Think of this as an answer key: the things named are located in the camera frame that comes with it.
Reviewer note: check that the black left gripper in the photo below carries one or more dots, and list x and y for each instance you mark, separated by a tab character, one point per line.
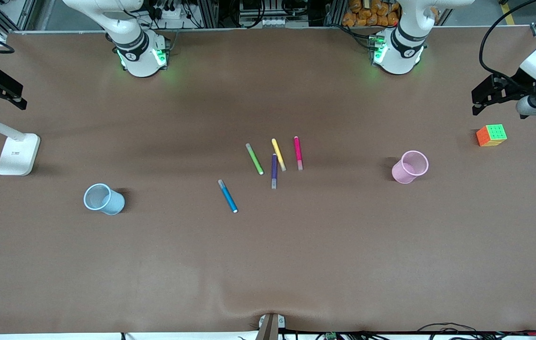
515	87

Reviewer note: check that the pink marker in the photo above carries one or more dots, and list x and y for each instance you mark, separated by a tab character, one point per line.
298	152

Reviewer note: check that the blue marker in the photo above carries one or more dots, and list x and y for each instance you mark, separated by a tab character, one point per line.
228	196

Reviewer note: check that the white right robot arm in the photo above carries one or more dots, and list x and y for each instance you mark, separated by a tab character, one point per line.
138	52

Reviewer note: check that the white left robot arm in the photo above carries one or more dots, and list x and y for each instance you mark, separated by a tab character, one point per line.
398	52

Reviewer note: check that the colourful puzzle cube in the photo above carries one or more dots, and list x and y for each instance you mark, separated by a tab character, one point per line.
491	135

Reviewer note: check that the white desk lamp stand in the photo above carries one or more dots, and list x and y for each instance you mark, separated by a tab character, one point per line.
17	153

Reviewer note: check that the pink plastic cup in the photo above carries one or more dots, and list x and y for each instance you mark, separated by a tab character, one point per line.
410	167

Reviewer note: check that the light blue plastic cup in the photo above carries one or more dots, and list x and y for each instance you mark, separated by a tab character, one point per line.
105	199

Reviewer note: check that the orange packaged snacks pile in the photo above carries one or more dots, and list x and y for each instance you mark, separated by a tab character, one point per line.
372	12

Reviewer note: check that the white power strip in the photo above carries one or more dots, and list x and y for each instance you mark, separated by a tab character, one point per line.
168	13

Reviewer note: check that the yellow marker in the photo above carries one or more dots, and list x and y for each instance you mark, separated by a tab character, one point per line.
278	154

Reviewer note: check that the purple marker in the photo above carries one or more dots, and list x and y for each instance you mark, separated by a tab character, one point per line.
274	171

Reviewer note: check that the green marker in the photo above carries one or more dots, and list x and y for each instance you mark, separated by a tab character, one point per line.
254	158

